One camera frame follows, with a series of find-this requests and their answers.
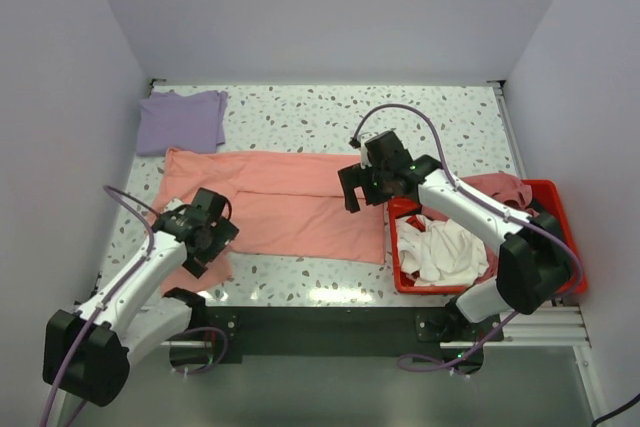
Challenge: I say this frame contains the salmon pink t shirt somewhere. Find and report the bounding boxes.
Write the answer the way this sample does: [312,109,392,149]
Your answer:
[152,148,385,293]

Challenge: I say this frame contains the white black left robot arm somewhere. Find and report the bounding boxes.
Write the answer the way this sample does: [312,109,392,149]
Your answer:
[42,188,239,409]

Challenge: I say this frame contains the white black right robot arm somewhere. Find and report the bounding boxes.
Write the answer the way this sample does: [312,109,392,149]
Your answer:
[338,131,583,340]

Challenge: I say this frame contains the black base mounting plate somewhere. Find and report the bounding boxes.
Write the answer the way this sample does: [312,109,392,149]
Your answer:
[168,307,500,372]

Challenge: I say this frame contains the white t shirt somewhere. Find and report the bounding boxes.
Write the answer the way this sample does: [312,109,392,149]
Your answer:
[395,214,491,287]

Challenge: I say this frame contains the dusty rose t shirt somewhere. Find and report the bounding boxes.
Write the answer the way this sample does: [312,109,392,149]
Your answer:
[463,173,534,284]

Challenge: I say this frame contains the folded purple t shirt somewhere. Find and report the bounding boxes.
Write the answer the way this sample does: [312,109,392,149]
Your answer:
[136,90,228,157]

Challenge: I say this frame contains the black t shirt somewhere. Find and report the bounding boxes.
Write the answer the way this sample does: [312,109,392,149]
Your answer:
[525,198,561,231]

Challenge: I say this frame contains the red plastic bin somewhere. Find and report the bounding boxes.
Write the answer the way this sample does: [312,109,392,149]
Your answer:
[387,179,588,297]

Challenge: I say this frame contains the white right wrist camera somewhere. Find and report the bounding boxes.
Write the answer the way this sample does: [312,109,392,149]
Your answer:
[349,132,375,169]

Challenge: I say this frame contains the aluminium front rail frame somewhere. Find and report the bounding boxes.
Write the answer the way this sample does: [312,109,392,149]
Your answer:
[62,266,594,348]

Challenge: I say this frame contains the black cable bottom right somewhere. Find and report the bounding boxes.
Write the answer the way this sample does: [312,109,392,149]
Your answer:
[594,399,640,427]

